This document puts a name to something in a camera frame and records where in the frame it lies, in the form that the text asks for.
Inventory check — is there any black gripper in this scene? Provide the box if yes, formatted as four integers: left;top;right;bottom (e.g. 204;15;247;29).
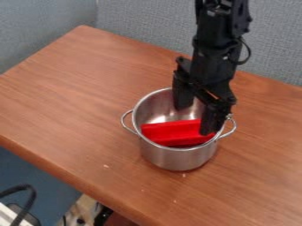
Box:
172;41;236;135

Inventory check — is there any red block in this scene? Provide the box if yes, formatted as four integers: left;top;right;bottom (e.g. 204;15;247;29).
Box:
140;119;216;147

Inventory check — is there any beige clutter under table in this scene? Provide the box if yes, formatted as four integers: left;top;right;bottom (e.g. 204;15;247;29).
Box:
57;194;113;226

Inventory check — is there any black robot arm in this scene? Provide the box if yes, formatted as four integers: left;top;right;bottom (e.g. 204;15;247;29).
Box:
172;0;252;135

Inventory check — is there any stainless steel pot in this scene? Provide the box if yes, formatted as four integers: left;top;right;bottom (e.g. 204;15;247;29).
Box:
120;87;236;171

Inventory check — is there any black cable loop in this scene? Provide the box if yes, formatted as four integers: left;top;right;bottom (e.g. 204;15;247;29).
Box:
0;184;37;226

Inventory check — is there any white box under table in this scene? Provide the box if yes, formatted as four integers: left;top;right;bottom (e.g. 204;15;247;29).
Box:
0;202;41;226

